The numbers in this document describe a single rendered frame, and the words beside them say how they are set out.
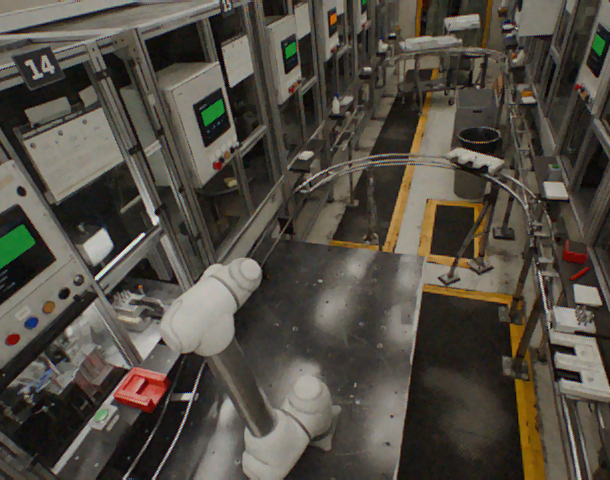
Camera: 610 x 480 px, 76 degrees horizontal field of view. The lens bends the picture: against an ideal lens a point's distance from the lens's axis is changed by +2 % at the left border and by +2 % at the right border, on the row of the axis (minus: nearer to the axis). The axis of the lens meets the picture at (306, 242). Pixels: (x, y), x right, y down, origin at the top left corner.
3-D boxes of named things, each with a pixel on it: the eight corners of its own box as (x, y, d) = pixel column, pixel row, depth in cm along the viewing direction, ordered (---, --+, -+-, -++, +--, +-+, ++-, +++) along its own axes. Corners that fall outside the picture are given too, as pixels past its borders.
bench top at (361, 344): (384, 576, 120) (384, 572, 118) (114, 472, 154) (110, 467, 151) (426, 261, 230) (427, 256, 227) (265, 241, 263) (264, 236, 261)
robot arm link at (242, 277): (232, 260, 127) (200, 285, 119) (250, 240, 112) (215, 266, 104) (257, 290, 127) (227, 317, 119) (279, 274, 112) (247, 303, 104)
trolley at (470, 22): (476, 84, 660) (486, 18, 601) (440, 86, 672) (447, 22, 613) (469, 70, 725) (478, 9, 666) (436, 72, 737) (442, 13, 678)
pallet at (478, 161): (444, 165, 288) (446, 153, 282) (455, 158, 294) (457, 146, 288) (490, 180, 264) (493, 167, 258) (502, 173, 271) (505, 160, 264)
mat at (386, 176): (393, 255, 334) (393, 254, 333) (328, 247, 352) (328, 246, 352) (439, 67, 760) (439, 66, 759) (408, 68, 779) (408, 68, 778)
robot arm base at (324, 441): (344, 399, 162) (344, 392, 159) (330, 453, 146) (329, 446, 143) (304, 389, 168) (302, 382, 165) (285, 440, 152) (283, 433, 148)
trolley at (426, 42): (400, 111, 600) (403, 42, 541) (394, 99, 644) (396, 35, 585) (458, 105, 593) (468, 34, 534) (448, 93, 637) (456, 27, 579)
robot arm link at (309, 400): (342, 411, 152) (338, 379, 139) (314, 451, 142) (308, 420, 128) (309, 390, 161) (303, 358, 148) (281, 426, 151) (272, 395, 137)
